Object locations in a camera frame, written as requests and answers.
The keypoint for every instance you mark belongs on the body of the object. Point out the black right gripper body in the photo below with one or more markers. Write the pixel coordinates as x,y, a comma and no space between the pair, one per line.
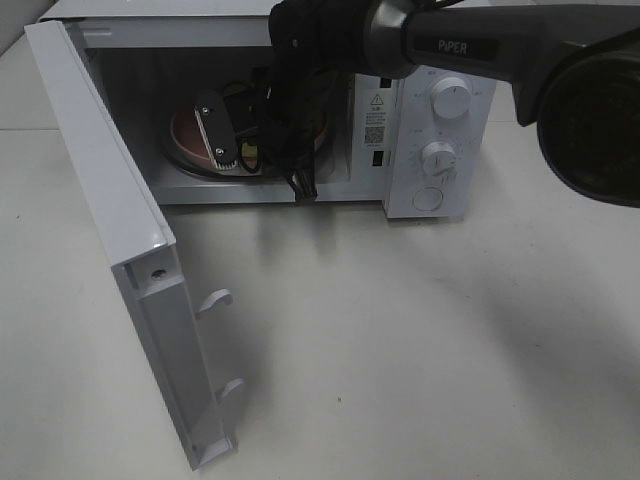
312,43

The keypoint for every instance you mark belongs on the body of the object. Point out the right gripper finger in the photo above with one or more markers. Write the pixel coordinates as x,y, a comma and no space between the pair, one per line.
216,129

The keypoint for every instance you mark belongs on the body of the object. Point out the pink round plate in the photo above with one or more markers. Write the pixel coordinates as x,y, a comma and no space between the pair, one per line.
185,135

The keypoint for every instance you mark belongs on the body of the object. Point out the white microwave door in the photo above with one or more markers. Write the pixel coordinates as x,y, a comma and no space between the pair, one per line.
140,247

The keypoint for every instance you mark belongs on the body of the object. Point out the round white door button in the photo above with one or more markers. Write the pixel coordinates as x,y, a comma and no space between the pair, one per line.
428,199

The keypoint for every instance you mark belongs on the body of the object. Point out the sandwich with lettuce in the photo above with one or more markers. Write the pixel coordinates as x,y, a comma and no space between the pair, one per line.
249,161

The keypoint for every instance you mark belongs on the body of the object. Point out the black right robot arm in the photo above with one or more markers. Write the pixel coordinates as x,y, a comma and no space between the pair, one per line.
573,70

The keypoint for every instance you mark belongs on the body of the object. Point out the white microwave oven body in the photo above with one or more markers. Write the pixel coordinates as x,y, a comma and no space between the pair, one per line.
166,92

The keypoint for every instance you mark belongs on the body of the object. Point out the white warning label sticker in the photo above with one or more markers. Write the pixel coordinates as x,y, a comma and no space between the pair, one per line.
375,117

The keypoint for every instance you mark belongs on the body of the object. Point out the upper white power knob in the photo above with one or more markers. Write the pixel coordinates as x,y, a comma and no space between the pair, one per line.
450,97

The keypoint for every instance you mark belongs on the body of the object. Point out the lower white timer knob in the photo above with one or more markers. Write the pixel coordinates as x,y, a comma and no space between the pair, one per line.
437,157

